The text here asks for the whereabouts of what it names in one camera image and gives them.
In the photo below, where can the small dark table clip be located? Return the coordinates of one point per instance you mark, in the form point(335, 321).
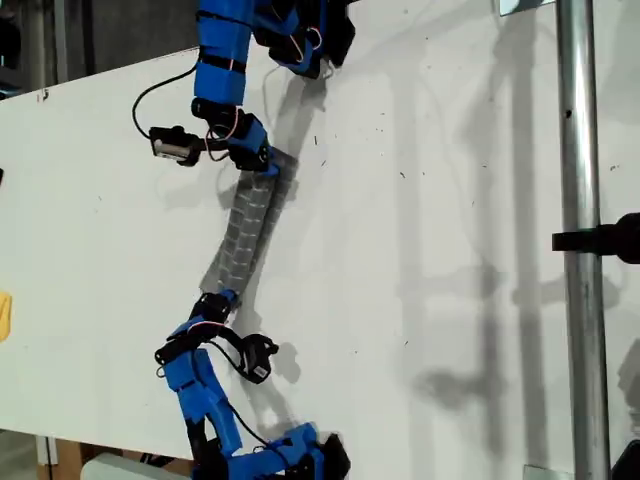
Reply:
point(44, 95)

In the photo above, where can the white box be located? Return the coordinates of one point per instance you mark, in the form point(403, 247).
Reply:
point(115, 470)

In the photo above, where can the arm camera stalk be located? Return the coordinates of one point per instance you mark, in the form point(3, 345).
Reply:
point(215, 143)

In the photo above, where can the arm camera box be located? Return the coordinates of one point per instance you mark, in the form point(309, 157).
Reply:
point(172, 145)
point(257, 357)

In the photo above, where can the black rounded object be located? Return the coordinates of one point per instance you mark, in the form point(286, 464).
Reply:
point(630, 465)

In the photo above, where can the yellow object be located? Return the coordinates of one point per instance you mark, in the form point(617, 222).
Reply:
point(5, 317)

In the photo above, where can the grey striped towel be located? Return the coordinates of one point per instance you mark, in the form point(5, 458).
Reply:
point(245, 235)

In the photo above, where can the metal table bracket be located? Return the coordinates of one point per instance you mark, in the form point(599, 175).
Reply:
point(510, 6)

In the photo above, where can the white table leg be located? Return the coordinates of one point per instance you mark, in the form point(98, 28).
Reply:
point(46, 450)

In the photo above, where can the steel post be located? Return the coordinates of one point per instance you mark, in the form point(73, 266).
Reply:
point(580, 150)

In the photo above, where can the black post clamp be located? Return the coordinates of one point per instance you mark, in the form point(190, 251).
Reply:
point(615, 239)

